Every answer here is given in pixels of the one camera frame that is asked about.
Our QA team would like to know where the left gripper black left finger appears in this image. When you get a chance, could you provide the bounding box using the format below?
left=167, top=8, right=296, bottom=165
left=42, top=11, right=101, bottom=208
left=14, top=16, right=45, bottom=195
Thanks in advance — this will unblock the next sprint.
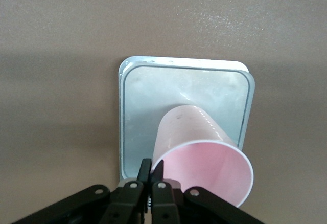
left=12, top=159, right=152, bottom=224

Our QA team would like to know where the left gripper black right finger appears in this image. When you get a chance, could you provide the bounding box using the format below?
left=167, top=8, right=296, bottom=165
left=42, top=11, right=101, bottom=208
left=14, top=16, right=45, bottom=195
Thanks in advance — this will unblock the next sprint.
left=150, top=160, right=264, bottom=224

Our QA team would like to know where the pink plastic cup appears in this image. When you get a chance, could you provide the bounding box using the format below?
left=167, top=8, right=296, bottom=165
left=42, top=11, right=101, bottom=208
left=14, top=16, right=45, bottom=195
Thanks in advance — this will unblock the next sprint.
left=152, top=105, right=255, bottom=208

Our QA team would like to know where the silver digital kitchen scale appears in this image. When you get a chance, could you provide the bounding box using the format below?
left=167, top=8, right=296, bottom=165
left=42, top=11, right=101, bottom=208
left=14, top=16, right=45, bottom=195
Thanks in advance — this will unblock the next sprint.
left=118, top=55, right=256, bottom=186

